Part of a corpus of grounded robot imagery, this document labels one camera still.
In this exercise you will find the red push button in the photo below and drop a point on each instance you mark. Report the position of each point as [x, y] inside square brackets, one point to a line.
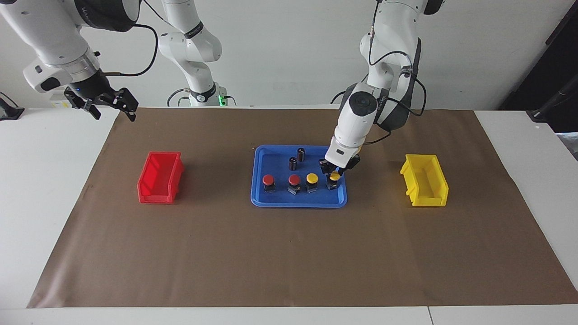
[294, 180]
[268, 179]

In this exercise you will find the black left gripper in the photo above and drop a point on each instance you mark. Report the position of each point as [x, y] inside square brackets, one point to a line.
[341, 162]

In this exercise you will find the black device on table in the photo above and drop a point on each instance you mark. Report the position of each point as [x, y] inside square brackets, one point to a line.
[9, 110]

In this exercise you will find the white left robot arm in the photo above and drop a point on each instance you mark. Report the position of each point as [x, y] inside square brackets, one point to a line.
[356, 122]

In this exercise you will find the yellow plastic bin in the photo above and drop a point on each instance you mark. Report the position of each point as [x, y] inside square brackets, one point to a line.
[426, 201]

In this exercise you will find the brown paper table mat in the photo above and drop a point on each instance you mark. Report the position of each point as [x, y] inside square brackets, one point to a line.
[289, 253]

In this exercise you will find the blue plastic tray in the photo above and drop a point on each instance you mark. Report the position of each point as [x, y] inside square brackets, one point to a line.
[280, 201]

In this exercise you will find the black stand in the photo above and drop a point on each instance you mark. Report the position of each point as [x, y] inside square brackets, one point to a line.
[553, 106]

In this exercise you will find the red plastic bin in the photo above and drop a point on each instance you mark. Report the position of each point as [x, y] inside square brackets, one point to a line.
[153, 197]

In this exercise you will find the white wall power strip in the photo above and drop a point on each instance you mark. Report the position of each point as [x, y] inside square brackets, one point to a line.
[58, 100]

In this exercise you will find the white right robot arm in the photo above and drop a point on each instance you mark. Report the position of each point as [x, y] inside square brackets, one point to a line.
[54, 40]

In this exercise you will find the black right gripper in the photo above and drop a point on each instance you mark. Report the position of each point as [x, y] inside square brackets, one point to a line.
[90, 88]

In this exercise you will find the small black cylinder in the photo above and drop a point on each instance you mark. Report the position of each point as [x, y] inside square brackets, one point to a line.
[292, 163]
[300, 154]

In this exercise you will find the yellow push button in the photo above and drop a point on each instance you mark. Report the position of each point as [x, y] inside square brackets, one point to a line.
[334, 176]
[312, 178]

